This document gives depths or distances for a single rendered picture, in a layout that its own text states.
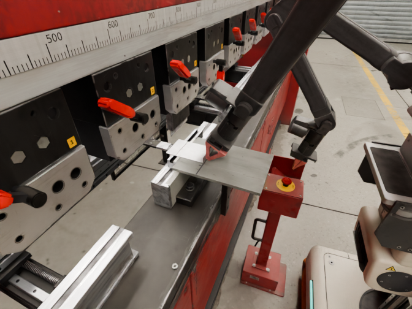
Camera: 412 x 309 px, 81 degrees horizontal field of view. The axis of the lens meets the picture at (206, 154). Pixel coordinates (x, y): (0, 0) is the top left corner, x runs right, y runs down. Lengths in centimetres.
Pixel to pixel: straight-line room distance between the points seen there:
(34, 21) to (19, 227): 24
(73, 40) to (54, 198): 21
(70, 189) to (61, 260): 152
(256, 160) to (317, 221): 132
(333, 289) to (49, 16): 139
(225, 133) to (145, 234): 36
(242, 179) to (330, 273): 89
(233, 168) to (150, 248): 31
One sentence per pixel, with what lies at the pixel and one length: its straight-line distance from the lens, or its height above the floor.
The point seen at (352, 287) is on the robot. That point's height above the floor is 28.
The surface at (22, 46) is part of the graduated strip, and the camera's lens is 33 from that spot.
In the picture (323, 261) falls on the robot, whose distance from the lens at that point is 147.
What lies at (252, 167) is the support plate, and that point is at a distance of 72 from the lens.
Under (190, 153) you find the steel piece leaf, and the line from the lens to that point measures 76.
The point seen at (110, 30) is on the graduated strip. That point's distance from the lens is 42.
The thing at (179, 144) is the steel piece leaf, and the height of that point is 100.
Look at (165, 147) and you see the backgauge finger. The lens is 79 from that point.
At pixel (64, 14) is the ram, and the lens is 37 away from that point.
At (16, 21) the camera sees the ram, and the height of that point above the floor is 142.
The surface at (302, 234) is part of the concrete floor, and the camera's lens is 189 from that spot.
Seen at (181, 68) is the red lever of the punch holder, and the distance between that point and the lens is 52.
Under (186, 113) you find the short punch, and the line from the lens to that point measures 73.
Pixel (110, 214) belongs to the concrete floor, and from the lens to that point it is 201.
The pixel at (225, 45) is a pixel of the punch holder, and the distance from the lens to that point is 92.
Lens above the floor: 145
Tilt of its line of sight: 37 degrees down
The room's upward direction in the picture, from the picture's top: straight up
